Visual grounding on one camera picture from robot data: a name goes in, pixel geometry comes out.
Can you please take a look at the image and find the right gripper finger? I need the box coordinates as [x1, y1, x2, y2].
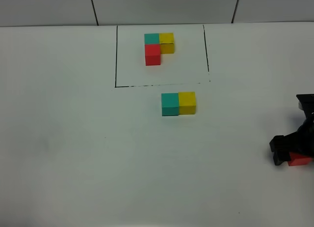
[273, 150, 291, 166]

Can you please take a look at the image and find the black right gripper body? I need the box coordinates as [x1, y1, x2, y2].
[269, 114, 314, 158]

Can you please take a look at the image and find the template yellow cube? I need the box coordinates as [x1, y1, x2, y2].
[159, 33, 175, 54]

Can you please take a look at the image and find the template red cube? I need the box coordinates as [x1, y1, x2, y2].
[145, 44, 161, 66]

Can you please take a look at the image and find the template teal cube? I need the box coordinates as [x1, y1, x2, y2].
[144, 33, 159, 45]

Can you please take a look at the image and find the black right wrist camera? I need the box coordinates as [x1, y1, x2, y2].
[296, 94, 314, 117]

